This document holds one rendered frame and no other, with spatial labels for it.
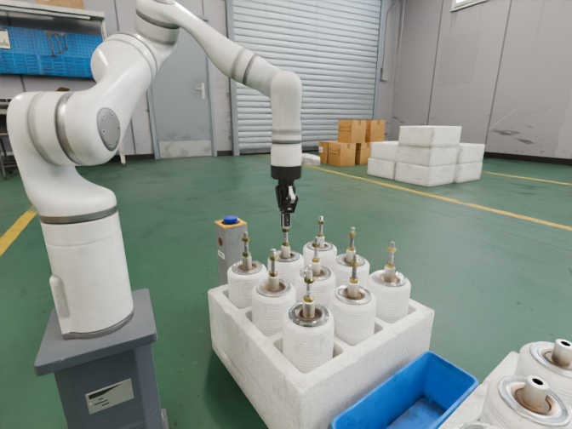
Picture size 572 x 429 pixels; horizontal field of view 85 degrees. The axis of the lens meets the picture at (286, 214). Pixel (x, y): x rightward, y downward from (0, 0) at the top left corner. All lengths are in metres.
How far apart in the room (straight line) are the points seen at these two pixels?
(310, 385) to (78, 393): 0.34
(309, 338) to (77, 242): 0.38
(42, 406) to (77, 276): 0.50
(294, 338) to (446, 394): 0.37
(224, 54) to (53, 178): 0.43
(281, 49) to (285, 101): 5.39
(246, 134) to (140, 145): 1.72
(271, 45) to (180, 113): 1.95
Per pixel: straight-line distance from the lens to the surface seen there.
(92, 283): 0.51
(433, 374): 0.82
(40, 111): 0.47
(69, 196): 0.48
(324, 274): 0.75
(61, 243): 0.50
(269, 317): 0.68
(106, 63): 0.57
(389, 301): 0.74
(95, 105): 0.47
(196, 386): 0.86
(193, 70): 5.60
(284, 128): 0.73
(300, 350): 0.60
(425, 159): 3.22
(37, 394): 1.00
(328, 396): 0.64
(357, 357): 0.65
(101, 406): 0.60
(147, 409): 0.63
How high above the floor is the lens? 0.60
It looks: 17 degrees down
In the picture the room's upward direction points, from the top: straight up
